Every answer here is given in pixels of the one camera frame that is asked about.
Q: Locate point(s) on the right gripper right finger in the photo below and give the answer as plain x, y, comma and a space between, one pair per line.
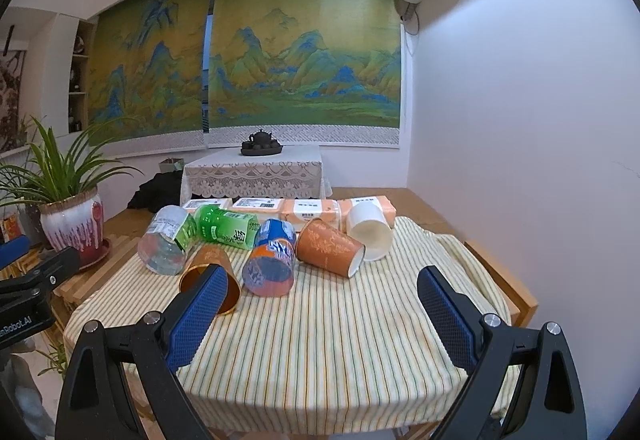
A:
522, 383

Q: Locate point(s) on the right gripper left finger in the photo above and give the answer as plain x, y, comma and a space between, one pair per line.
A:
96, 401

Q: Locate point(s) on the green plastic cup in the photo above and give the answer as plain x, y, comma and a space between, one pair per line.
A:
217, 225

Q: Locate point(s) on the blue orange printed cup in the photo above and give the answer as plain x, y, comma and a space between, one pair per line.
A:
269, 271

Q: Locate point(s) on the white paper cup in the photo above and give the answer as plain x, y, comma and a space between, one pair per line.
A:
366, 224

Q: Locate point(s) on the orange patterned paper cup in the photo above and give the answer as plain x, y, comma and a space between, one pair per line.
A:
329, 249

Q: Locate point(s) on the white red ceramic plant pot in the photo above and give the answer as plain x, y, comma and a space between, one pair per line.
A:
77, 222

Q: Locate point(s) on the green spider plant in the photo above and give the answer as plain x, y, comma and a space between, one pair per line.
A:
52, 174

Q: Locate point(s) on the black bag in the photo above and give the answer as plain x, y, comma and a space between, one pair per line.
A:
162, 190

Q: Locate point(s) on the striped tablecloth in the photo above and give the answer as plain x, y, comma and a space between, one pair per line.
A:
339, 355

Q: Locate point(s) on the orange tissue pack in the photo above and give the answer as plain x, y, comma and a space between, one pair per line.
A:
193, 205
380, 201
263, 208
299, 212

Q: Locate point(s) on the white lace tablecloth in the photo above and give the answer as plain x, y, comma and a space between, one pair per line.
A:
295, 173

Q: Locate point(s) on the hanging ink painting scroll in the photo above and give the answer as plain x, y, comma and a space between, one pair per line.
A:
12, 64

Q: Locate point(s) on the left landscape roller blind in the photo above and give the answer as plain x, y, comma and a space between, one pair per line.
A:
145, 68

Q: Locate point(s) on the landscape roller blind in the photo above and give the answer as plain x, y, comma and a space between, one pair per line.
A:
304, 62
145, 68

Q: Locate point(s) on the black teapot set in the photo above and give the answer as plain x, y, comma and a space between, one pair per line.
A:
261, 143

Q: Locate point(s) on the right landscape roller blind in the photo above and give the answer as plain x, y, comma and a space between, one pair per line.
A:
304, 62

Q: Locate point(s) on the wooden wall shelf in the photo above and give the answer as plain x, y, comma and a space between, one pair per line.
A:
77, 99

